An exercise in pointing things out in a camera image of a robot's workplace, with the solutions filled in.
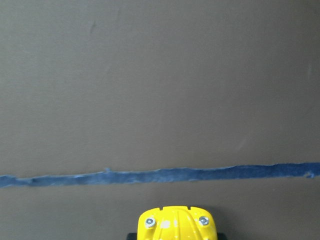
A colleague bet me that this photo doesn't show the yellow beetle toy car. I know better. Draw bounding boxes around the yellow beetle toy car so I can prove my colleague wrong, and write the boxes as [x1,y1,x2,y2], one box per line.
[126,205,227,240]

